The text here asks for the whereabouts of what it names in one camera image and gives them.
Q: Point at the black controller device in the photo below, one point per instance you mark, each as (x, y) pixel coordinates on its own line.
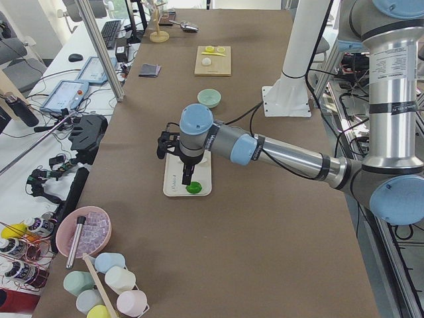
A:
(86, 136)

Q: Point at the black keyboard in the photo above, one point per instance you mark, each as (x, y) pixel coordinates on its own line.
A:
(109, 33)

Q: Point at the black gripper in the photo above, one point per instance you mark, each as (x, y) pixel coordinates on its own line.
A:
(189, 160)

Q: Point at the grey folded cloth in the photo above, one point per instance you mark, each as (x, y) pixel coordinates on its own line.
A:
(149, 70)

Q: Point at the white steamed bun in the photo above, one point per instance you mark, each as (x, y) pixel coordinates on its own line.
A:
(206, 62)

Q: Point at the mint green bowl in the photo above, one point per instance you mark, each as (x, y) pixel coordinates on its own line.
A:
(209, 97)

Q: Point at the white wire cup rack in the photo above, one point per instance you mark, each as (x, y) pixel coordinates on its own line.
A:
(131, 301)

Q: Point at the cream rabbit tray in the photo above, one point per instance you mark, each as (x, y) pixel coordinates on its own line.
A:
(173, 187)

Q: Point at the near blue teach pendant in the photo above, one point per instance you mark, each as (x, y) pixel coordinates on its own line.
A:
(66, 95)

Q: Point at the pink cup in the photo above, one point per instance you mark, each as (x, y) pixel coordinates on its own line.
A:
(132, 303)

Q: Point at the pink bowl with ice cubes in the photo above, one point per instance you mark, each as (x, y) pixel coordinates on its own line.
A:
(95, 234)

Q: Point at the black water bottle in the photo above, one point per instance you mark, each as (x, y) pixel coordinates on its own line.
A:
(21, 110)

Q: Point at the blue teach pendant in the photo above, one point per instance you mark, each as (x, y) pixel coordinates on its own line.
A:
(66, 95)
(92, 72)

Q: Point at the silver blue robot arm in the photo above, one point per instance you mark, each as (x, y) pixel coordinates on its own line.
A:
(389, 180)

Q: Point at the white cup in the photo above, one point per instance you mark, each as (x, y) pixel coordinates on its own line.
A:
(120, 279)

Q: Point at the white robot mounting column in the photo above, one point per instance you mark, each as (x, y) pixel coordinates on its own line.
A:
(288, 96)

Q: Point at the aluminium frame post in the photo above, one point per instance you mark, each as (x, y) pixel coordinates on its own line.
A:
(89, 20)

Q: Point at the green lime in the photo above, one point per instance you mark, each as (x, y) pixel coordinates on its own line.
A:
(194, 188)

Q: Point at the metal scoop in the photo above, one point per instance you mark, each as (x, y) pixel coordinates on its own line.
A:
(186, 26)

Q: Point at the far blue teach pendant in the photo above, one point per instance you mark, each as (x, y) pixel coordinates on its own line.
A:
(92, 72)

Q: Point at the black computer mouse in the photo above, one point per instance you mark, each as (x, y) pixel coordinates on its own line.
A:
(75, 57)

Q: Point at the yellow plastic knife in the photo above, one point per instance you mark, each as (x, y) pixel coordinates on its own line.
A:
(213, 54)

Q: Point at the grey blue cup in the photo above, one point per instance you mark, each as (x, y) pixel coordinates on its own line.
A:
(88, 299)

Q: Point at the yellow cup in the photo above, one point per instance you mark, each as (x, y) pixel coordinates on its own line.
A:
(98, 311)

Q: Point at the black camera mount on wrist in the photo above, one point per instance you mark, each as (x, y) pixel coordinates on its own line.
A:
(168, 142)

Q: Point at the wooden cup tree stand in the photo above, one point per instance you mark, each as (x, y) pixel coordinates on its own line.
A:
(157, 36)

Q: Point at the bamboo cutting board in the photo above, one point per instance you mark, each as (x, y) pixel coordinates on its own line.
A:
(221, 66)

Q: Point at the metal tube with black cap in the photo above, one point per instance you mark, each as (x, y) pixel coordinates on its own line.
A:
(74, 246)

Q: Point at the green cup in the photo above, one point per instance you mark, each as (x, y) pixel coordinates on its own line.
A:
(77, 282)

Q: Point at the wooden stick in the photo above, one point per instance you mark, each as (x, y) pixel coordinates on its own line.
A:
(103, 294)

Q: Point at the light blue cup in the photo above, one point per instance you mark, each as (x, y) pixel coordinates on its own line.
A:
(107, 260)

